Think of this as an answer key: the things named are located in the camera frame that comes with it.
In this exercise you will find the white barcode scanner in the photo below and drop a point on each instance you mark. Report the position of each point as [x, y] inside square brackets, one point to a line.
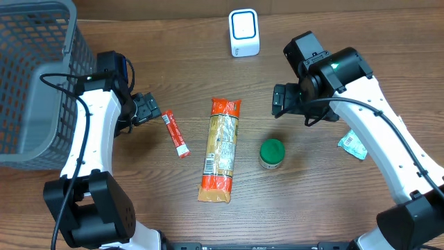
[244, 33]

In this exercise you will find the orange long noodle package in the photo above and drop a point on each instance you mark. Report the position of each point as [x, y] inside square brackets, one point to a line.
[218, 169]

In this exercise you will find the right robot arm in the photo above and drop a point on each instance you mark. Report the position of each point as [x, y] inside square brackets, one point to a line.
[342, 86]

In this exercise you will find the grey plastic mesh basket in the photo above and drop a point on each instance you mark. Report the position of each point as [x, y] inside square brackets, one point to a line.
[38, 121]

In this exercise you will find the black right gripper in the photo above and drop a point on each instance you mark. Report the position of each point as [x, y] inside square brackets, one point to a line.
[279, 101]

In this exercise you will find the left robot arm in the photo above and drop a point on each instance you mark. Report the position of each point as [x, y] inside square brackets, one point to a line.
[90, 208]

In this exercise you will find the red snack stick packet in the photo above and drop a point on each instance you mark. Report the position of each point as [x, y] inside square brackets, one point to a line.
[175, 134]

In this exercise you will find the green lid white jar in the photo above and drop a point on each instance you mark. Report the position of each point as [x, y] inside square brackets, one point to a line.
[271, 154]

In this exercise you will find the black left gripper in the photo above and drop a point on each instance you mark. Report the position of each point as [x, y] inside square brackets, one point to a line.
[148, 107]

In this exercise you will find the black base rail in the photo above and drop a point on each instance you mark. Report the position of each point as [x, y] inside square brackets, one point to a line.
[317, 246]

